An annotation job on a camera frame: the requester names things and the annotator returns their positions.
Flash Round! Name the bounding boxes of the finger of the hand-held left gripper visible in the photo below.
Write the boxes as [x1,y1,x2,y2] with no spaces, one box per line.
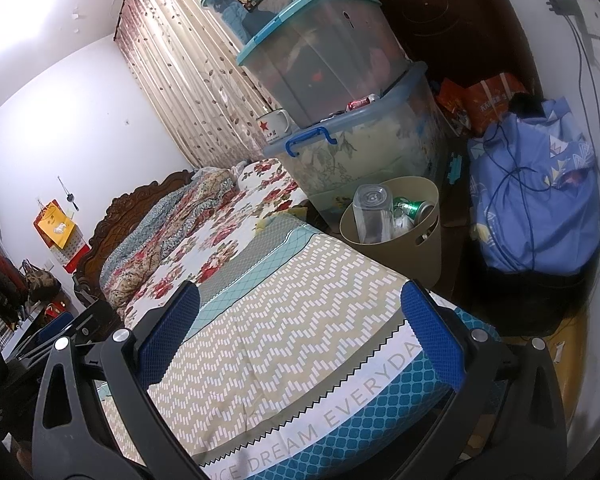
[7,300,118,366]

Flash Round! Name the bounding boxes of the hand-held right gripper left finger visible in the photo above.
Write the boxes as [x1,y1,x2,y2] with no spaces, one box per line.
[32,281,201,480]

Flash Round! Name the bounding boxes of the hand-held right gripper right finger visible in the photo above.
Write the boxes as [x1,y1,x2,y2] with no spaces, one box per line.
[401,280,567,480]

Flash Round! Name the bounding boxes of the beige plastic bin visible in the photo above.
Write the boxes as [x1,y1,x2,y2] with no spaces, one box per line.
[340,176,442,291]

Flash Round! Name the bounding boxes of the green drink can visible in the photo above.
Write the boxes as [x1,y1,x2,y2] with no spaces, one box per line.
[392,199,437,226]

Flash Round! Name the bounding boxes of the clear plastic bottle green cap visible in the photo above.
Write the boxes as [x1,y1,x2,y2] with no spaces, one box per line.
[352,185,395,244]

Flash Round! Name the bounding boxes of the brown handbag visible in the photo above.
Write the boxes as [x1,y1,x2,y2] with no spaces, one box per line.
[20,259,62,303]

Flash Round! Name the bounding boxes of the hanging dark red clothes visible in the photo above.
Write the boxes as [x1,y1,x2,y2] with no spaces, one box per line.
[0,240,23,326]

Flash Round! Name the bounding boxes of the black stool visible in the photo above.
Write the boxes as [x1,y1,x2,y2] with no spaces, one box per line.
[467,250,588,337]

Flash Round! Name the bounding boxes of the floral quilt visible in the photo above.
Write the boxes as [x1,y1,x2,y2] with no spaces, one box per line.
[100,167,236,306]

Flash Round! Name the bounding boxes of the floral bedsheet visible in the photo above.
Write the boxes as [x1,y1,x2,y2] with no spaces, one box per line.
[122,157,311,321]

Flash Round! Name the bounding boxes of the carved wooden headboard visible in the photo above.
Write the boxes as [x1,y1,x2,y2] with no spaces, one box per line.
[72,170,196,311]

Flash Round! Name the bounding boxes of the blue cloth bundle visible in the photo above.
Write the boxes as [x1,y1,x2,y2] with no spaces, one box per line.
[467,97,600,276]

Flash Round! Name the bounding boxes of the orange snack bag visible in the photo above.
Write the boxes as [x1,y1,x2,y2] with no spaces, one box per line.
[437,78,473,131]
[467,72,530,136]

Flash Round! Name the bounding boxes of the white enamel mug red star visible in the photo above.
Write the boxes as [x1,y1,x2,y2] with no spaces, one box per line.
[256,108,293,145]

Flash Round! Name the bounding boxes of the red drink can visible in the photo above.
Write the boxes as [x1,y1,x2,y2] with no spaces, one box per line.
[347,94,381,112]

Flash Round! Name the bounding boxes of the leaf print curtain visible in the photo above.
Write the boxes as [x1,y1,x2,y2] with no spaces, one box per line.
[115,0,301,171]

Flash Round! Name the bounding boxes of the clear storage box teal lid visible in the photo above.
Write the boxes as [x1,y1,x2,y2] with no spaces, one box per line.
[236,0,413,116]

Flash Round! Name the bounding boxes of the dark wooden door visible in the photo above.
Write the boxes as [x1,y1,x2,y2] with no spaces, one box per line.
[340,0,543,106]

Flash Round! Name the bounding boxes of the red wall calendar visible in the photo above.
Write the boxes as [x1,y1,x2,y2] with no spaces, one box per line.
[60,244,92,273]

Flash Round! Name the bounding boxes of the small hanging wall tool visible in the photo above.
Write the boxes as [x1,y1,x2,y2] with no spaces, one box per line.
[57,176,79,212]

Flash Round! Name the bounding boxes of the clear storage box blue handle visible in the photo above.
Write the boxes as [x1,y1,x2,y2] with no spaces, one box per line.
[264,61,465,211]

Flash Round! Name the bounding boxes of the black cable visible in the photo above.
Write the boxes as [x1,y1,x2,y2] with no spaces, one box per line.
[567,10,600,246]

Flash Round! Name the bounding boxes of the wall power adapter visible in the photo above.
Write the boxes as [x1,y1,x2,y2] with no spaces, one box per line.
[547,0,581,17]

